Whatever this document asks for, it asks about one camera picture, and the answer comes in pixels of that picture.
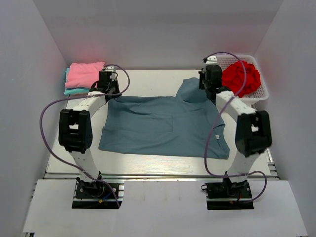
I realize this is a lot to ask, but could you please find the blue-grey t-shirt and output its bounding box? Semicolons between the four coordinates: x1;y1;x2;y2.
98;78;230;159

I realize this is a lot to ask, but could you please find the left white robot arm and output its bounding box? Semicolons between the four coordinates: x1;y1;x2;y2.
58;66;119;197

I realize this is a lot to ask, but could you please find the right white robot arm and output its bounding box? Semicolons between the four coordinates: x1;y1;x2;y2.
198;64;272;197

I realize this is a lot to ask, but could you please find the crumpled red t-shirt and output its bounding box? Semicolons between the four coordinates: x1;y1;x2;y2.
222;61;261;97

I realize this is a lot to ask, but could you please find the folded pink t-shirt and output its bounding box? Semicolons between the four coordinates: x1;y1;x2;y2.
65;62;105;88

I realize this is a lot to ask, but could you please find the folded teal t-shirt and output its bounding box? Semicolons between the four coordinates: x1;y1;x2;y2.
64;68;95;95

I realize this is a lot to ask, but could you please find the white plastic basket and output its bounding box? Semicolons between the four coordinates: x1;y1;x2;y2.
216;54;269;105

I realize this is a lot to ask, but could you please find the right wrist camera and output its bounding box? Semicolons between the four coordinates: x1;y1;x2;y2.
203;55;218;65

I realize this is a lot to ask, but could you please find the aluminium rail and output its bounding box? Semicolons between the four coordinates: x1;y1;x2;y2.
101;173;222;179

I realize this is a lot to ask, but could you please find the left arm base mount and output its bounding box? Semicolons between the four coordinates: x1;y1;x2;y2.
72;177;123;210

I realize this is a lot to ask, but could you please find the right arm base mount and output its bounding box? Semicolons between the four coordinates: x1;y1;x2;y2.
201;178;254;210

